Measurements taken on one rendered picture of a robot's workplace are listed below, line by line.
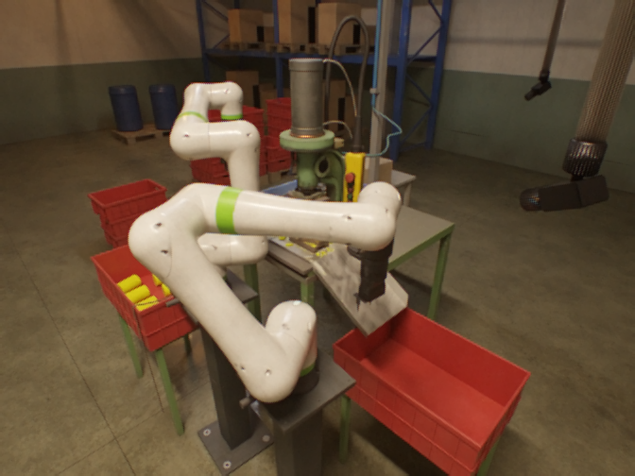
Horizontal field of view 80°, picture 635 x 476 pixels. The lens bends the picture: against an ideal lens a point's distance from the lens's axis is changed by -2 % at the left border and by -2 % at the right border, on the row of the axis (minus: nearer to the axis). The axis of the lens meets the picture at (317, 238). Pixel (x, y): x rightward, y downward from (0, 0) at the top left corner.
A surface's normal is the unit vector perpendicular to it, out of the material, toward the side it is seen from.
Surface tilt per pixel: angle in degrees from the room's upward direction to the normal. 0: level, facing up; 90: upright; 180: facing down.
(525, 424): 0
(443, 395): 0
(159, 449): 0
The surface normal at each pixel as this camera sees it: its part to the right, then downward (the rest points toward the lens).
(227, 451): 0.00, -0.88
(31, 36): 0.70, 0.34
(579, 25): -0.72, 0.33
